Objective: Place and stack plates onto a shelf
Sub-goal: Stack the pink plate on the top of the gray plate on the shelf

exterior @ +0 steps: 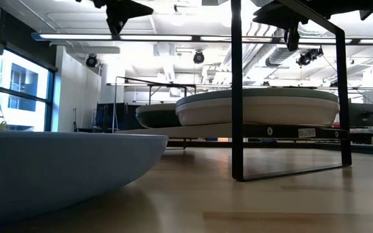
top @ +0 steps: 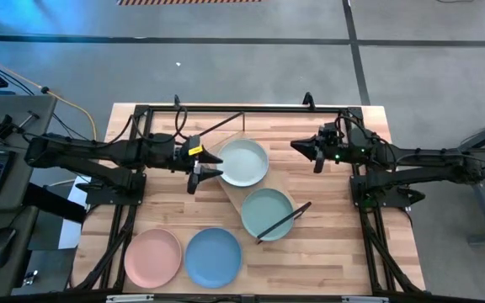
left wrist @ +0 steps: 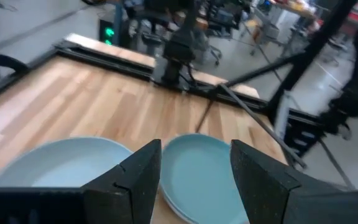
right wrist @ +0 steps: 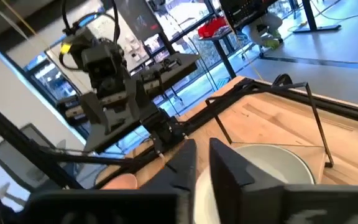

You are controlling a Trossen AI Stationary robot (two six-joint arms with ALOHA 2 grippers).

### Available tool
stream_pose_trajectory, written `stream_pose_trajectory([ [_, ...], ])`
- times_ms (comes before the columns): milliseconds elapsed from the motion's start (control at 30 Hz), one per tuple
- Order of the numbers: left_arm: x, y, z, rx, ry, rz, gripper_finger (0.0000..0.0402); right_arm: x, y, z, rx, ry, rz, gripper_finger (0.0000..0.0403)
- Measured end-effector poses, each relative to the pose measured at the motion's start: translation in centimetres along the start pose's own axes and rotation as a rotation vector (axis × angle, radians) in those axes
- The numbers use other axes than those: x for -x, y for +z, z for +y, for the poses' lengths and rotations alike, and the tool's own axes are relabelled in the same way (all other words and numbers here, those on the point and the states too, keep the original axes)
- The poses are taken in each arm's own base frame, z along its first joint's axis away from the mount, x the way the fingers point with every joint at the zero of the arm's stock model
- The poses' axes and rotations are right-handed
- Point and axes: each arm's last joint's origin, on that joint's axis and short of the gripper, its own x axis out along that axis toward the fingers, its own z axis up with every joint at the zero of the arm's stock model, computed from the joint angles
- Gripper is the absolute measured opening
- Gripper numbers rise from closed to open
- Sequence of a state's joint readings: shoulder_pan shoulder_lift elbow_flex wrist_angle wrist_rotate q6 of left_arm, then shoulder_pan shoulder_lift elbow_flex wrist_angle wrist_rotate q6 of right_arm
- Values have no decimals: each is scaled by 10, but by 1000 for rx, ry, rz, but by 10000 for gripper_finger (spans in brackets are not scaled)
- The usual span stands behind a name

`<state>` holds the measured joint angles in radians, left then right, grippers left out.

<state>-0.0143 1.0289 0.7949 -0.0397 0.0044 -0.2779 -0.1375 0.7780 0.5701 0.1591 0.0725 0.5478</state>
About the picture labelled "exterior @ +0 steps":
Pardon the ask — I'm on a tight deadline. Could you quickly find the black monitor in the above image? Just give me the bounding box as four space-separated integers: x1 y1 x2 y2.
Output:
348 102 373 128

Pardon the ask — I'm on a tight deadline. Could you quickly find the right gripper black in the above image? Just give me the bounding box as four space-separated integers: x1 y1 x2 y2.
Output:
253 0 373 30

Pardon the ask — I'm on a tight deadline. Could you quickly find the light grey bowl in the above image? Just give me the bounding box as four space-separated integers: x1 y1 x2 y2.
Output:
0 129 169 224

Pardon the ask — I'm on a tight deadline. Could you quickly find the window with dark frame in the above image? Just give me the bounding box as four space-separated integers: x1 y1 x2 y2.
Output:
0 48 57 133

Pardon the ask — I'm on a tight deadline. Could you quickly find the black table edge rail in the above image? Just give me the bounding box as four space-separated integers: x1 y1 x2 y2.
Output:
165 138 373 157

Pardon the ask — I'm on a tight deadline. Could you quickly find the black metal dish rack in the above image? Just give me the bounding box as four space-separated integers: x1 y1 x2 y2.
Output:
111 0 353 183

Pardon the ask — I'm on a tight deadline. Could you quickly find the sage green plate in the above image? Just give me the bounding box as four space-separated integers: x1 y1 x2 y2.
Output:
175 87 339 107

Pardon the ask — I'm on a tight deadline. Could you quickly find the long ceiling light bar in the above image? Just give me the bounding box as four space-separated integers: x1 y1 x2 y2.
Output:
30 31 373 45

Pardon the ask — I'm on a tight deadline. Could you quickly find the black cabinet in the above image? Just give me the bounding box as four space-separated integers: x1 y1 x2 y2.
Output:
95 102 142 131

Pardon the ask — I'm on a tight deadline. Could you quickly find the black ceiling spotlight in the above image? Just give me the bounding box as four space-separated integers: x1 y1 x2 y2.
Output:
192 50 205 65
295 47 324 67
85 53 98 69

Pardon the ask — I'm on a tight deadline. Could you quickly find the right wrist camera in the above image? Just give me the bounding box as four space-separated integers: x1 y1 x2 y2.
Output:
283 27 301 52

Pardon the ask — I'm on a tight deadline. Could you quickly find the silver ventilation duct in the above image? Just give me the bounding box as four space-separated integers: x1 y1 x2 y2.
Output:
243 22 300 77

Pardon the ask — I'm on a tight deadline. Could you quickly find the white label sticker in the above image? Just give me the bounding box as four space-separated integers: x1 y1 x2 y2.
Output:
298 128 317 139

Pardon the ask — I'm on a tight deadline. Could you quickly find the dark green plate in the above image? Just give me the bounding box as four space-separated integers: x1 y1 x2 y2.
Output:
135 103 183 129

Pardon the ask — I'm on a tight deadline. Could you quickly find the white plate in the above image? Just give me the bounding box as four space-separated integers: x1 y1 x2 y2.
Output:
175 96 341 128

